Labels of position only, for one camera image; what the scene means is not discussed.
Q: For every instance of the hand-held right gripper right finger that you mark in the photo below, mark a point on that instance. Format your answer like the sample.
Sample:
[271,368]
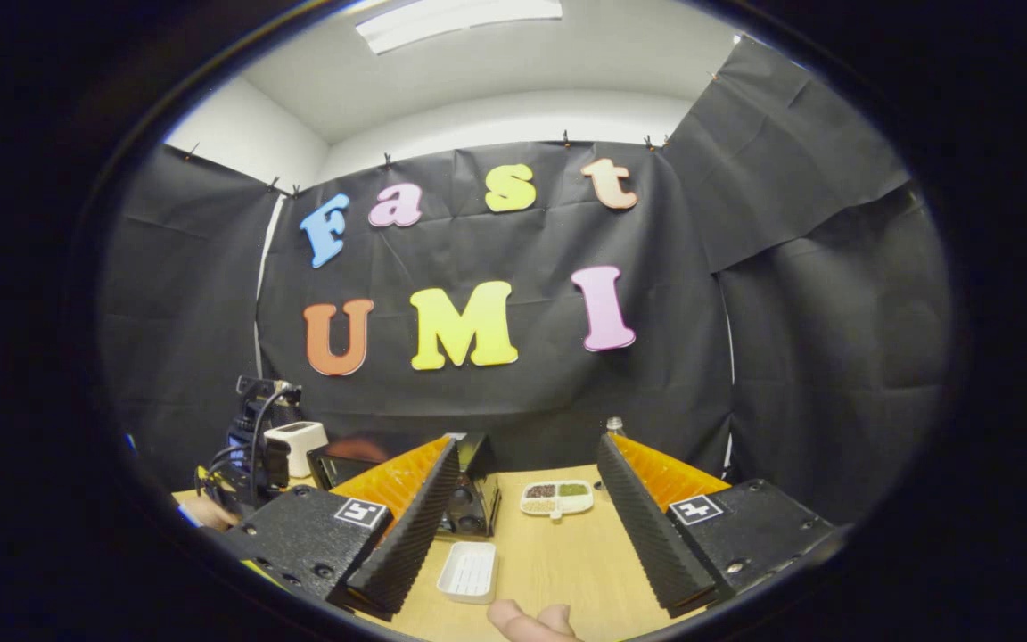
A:
[652,544]

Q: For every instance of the white divided seasoning dish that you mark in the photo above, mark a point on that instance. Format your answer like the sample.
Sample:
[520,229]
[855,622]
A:
[558,499]

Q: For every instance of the black electric oven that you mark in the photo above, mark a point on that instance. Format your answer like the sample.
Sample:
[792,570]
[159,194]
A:
[473,504]

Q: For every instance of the white toaster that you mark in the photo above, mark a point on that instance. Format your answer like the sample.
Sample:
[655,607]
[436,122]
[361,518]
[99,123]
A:
[299,446]

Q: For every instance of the rectangular ceiling light panel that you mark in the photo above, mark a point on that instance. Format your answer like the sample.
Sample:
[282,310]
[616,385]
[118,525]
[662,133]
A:
[460,20]

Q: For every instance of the white ribbed plastic tray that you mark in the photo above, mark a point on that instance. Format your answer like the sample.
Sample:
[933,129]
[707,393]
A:
[467,572]

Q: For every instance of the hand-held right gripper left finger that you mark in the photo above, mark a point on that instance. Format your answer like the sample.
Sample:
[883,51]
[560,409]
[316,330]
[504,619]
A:
[411,544]

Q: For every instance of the clear plastic water bottle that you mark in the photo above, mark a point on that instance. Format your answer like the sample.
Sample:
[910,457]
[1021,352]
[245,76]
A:
[614,426]

